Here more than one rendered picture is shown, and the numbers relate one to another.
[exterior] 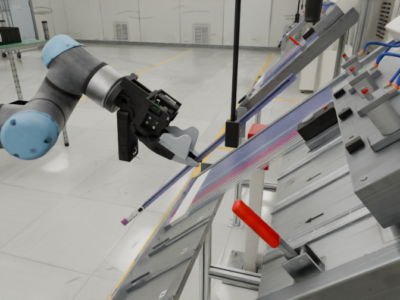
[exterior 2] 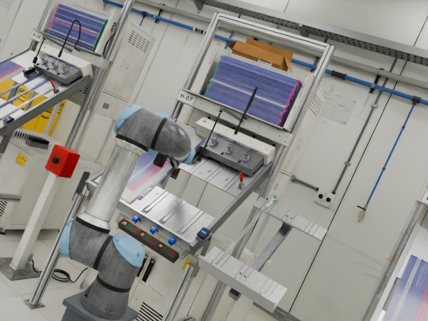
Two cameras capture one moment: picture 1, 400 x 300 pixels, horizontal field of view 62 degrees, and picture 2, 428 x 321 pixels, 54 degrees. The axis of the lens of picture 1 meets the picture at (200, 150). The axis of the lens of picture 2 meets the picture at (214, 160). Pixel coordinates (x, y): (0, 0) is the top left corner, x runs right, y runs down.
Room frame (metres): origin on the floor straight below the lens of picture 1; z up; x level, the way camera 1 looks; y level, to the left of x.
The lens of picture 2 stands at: (0.10, 2.01, 1.19)
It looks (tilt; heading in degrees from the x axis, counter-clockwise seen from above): 3 degrees down; 279
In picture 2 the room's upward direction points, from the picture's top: 24 degrees clockwise
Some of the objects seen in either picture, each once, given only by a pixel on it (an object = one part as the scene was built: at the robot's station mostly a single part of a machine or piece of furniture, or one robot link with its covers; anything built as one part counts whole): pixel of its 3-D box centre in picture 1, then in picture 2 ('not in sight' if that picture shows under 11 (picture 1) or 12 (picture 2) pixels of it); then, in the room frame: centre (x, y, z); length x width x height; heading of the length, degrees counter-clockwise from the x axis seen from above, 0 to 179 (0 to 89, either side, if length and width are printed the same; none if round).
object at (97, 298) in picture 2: not in sight; (109, 292); (0.44, 0.73, 0.60); 0.15 x 0.15 x 0.10
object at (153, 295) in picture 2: not in sight; (169, 274); (0.47, -0.49, 0.31); 0.70 x 0.65 x 0.62; 163
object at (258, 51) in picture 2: not in sight; (272, 57); (0.47, -0.68, 1.82); 0.68 x 0.30 x 0.20; 163
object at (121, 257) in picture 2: not in sight; (121, 258); (0.45, 0.74, 0.72); 0.13 x 0.12 x 0.14; 10
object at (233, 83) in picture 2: not in sight; (252, 91); (0.45, -0.36, 1.52); 0.51 x 0.13 x 0.27; 163
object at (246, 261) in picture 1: (255, 207); (41, 209); (1.29, -0.26, 0.39); 0.24 x 0.24 x 0.78; 73
